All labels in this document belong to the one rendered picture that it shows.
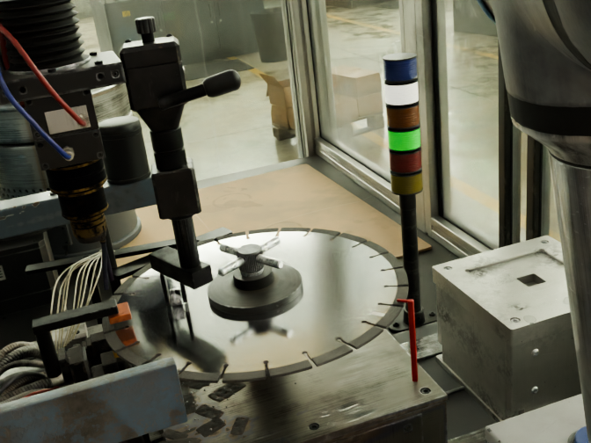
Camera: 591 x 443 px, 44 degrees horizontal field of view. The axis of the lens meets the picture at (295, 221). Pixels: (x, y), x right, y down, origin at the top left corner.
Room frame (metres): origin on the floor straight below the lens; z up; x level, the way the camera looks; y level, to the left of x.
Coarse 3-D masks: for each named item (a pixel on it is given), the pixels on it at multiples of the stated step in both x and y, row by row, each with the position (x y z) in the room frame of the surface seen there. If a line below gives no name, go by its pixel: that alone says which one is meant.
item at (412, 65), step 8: (384, 56) 0.98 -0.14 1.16; (392, 56) 0.98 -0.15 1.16; (400, 56) 0.97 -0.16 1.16; (408, 56) 0.96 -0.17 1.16; (416, 56) 0.96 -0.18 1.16; (384, 64) 0.97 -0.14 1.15; (392, 64) 0.96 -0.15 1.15; (400, 64) 0.95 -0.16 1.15; (408, 64) 0.95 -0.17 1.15; (416, 64) 0.96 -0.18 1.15; (384, 72) 0.97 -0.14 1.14; (392, 72) 0.96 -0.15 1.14; (400, 72) 0.95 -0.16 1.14; (408, 72) 0.95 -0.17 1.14; (416, 72) 0.97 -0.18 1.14; (384, 80) 0.97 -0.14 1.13; (392, 80) 0.96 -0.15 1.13; (400, 80) 0.95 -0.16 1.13; (408, 80) 0.95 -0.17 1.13
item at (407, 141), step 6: (390, 132) 0.96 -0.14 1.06; (396, 132) 0.96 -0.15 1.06; (402, 132) 0.95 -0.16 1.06; (408, 132) 0.95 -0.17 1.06; (414, 132) 0.96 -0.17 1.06; (390, 138) 0.96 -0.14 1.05; (396, 138) 0.96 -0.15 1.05; (402, 138) 0.95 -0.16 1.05; (408, 138) 0.95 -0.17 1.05; (414, 138) 0.96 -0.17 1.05; (390, 144) 0.96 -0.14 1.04; (396, 144) 0.96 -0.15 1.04; (402, 144) 0.95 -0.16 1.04; (408, 144) 0.95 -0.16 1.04; (414, 144) 0.95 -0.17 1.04; (420, 144) 0.97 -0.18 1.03; (390, 150) 0.96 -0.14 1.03; (396, 150) 0.96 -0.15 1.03; (402, 150) 0.95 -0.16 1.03; (408, 150) 0.95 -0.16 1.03
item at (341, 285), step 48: (240, 240) 0.91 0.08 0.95; (288, 240) 0.89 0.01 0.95; (336, 240) 0.87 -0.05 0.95; (144, 288) 0.80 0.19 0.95; (192, 288) 0.79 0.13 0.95; (336, 288) 0.74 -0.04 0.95; (384, 288) 0.73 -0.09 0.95; (144, 336) 0.69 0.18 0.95; (192, 336) 0.68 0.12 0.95; (240, 336) 0.66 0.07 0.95; (288, 336) 0.65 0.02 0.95; (336, 336) 0.64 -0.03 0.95
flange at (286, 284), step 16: (272, 272) 0.76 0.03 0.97; (288, 272) 0.78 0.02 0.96; (208, 288) 0.76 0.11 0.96; (224, 288) 0.75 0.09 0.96; (240, 288) 0.75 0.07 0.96; (256, 288) 0.74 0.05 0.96; (272, 288) 0.74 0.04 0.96; (288, 288) 0.74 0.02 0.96; (224, 304) 0.72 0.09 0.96; (240, 304) 0.72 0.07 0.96; (256, 304) 0.71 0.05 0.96; (272, 304) 0.71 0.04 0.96
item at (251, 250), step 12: (276, 240) 0.79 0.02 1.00; (228, 252) 0.78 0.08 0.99; (240, 252) 0.75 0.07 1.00; (252, 252) 0.75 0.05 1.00; (228, 264) 0.74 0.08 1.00; (240, 264) 0.74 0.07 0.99; (252, 264) 0.75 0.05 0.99; (264, 264) 0.74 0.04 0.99; (276, 264) 0.73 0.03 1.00; (252, 276) 0.75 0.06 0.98
